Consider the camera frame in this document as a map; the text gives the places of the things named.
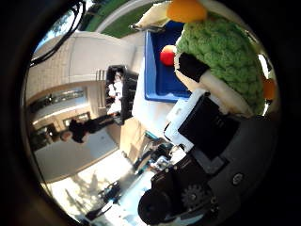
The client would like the black hanging cable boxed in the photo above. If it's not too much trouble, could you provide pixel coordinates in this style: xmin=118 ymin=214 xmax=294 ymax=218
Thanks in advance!
xmin=28 ymin=0 xmax=87 ymax=68

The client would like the red ball toy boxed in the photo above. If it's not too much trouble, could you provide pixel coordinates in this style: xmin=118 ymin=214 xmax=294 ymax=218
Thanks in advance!
xmin=159 ymin=44 xmax=178 ymax=67

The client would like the person in black clothes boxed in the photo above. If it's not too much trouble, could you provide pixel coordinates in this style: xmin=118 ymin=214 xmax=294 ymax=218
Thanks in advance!
xmin=59 ymin=113 xmax=119 ymax=144

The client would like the green crochet plush toy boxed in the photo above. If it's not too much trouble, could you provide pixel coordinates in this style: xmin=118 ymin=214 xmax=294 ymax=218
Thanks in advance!
xmin=135 ymin=0 xmax=277 ymax=117

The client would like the black tripod stand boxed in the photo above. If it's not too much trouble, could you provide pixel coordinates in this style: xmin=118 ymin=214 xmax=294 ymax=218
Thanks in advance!
xmin=84 ymin=180 xmax=121 ymax=220

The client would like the blue plastic container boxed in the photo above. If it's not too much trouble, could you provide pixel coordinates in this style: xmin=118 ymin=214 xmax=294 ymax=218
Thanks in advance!
xmin=144 ymin=20 xmax=193 ymax=104

